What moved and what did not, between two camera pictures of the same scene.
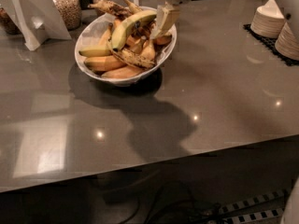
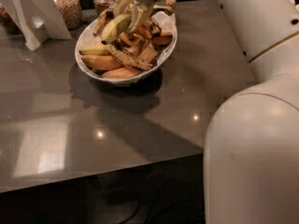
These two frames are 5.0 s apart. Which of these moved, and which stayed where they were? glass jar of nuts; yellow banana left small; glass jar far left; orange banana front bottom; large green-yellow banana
Moved: large green-yellow banana
Stayed: glass jar of nuts; orange banana front bottom; yellow banana left small; glass jar far left
